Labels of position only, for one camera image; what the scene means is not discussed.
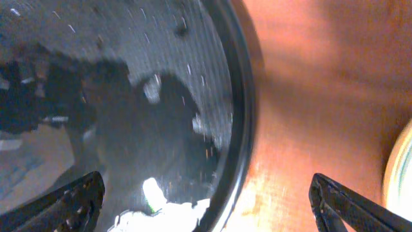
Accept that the yellow plate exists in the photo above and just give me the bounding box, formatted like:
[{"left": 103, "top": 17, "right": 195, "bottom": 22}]
[{"left": 382, "top": 121, "right": 411, "bottom": 221}]

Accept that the round black tray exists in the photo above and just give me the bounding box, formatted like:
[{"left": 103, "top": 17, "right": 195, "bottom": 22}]
[{"left": 1, "top": 0, "right": 255, "bottom": 231}]

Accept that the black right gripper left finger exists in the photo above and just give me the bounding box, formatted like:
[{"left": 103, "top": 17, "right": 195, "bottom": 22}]
[{"left": 1, "top": 171, "right": 105, "bottom": 232}]

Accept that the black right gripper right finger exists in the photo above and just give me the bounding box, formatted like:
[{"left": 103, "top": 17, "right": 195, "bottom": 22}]
[{"left": 308, "top": 173, "right": 411, "bottom": 232}]

